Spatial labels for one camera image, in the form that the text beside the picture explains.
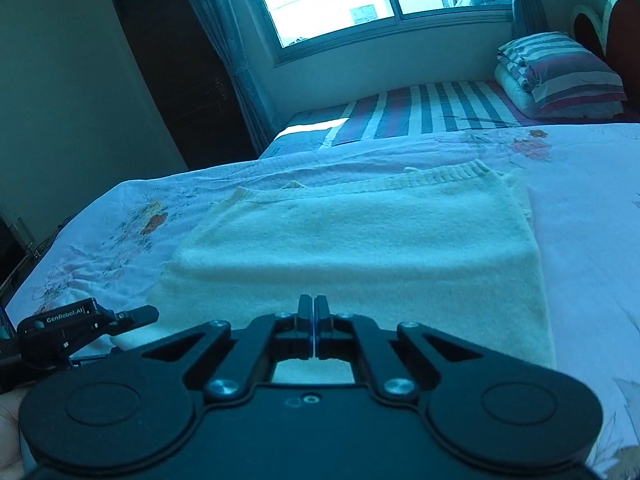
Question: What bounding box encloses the cream knit sweater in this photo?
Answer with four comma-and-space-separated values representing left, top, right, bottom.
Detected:
115, 160, 555, 367

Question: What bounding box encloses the person's left hand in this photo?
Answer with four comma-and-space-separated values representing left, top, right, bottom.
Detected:
0, 388, 28, 480

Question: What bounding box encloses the striped mattress sheet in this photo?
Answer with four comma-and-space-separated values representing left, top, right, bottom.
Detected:
262, 80, 639, 158

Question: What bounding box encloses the floral white bed sheet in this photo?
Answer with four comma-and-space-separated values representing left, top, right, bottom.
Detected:
6, 125, 639, 479

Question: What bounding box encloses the striped folded quilt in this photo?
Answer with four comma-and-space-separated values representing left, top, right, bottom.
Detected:
497, 32, 627, 112

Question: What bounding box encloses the left blue curtain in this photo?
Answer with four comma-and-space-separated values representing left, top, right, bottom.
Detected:
189, 0, 279, 153

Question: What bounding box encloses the white pillow under quilt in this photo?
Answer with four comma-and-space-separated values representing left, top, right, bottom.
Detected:
495, 64, 624, 120

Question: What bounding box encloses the red scalloped headboard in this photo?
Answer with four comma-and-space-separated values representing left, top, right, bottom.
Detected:
570, 0, 640, 113

